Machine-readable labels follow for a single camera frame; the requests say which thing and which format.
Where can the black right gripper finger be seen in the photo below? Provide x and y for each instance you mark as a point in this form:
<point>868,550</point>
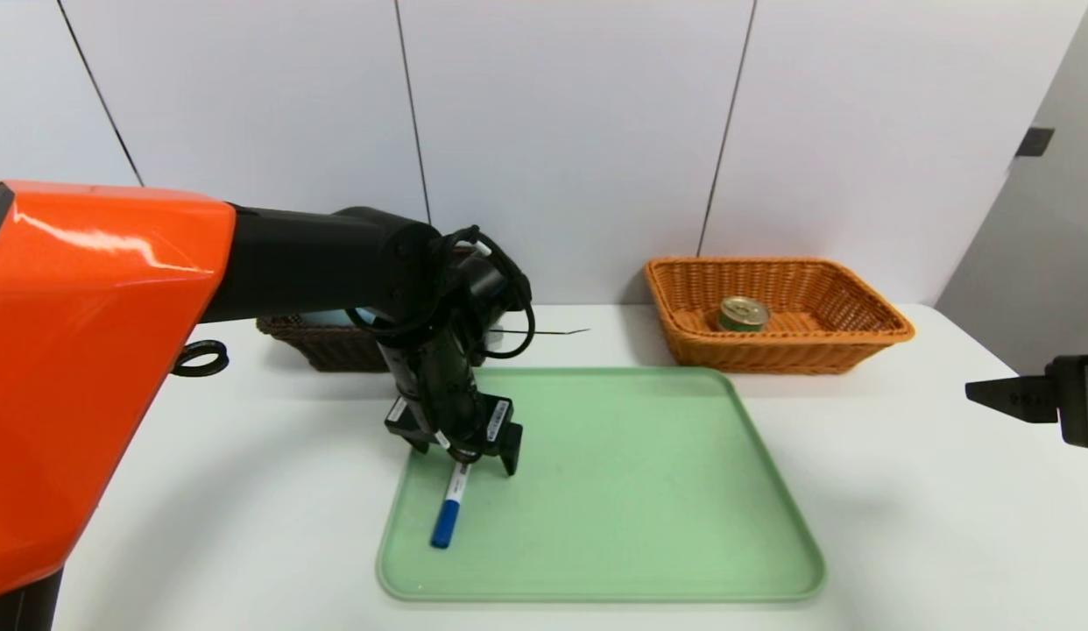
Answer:
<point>1026,399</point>

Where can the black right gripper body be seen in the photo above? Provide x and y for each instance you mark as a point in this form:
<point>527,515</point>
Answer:
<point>1084,400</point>

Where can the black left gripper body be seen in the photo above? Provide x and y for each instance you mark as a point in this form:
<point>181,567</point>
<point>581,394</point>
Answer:
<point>494,421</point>

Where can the dark brown wicker basket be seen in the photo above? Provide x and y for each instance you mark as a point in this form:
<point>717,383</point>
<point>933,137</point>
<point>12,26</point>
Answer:
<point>334,350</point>

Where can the orange wicker basket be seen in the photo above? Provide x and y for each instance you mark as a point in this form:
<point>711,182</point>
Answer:
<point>772,350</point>

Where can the green plastic tray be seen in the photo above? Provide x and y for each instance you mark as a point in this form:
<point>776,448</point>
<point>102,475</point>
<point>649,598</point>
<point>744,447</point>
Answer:
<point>649,508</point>

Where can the dark wall bracket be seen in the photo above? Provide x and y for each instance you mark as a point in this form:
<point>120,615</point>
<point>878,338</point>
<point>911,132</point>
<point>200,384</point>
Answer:
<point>1034,143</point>

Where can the blue white marker pen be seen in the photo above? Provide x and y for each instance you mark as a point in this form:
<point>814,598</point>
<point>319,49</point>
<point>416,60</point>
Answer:
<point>445,526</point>

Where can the tin can green label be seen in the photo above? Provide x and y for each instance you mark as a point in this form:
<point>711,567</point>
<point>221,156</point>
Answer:
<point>742,315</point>

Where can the black zip tie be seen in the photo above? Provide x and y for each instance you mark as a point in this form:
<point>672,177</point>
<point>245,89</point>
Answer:
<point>544,332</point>

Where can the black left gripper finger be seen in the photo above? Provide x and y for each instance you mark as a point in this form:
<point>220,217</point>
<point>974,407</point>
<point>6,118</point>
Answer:
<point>415,444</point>
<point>511,451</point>

